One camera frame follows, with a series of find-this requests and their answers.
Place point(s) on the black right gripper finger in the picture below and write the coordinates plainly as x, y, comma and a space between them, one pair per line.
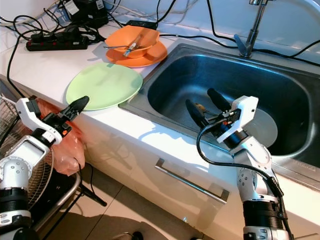
219, 99
197, 113

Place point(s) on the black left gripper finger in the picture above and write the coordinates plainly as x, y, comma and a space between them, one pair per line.
71, 117
81, 103

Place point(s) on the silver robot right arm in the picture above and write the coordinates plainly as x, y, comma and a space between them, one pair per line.
255, 175

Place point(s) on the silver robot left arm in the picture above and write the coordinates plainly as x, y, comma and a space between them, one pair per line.
25, 165

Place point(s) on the brown food scrap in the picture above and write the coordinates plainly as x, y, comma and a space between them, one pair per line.
200, 106

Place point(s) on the green plate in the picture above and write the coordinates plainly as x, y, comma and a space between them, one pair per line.
105, 85

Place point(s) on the stainless steel sink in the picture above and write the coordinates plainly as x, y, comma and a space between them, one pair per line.
180, 75

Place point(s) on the black power strip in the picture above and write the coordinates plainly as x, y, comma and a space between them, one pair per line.
57, 43

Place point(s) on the metal spoon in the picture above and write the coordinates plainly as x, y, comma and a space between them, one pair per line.
117, 47

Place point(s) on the orange plate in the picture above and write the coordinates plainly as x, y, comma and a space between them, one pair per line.
152, 59

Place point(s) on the white sink cabinet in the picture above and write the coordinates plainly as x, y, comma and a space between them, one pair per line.
130, 170

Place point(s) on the metal faucet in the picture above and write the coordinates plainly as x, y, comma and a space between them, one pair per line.
254, 27

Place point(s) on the black power adapter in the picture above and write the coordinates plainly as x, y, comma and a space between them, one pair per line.
86, 10

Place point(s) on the flat black box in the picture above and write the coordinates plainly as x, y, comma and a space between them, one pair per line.
141, 23

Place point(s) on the dark robot left foot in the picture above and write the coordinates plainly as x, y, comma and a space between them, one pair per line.
130, 235

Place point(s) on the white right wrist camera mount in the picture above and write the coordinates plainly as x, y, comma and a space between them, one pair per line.
240, 115

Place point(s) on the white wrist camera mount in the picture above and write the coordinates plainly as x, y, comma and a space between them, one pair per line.
32, 112
240, 115

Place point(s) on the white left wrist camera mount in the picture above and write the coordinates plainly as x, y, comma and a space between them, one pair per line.
32, 112

